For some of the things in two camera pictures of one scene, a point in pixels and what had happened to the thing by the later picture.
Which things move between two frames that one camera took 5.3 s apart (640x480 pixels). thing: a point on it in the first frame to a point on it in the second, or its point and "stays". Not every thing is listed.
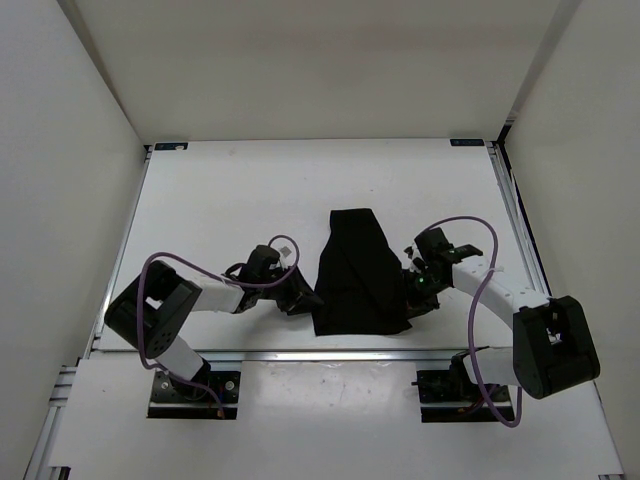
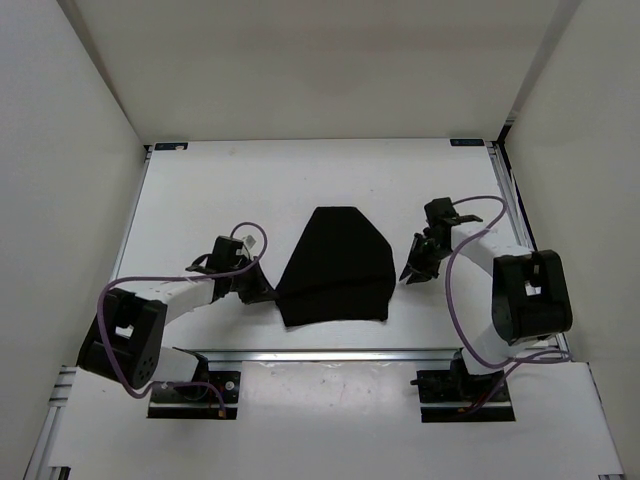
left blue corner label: (170, 146) stays
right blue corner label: (467, 142) stays
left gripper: (300, 295) to (262, 290)
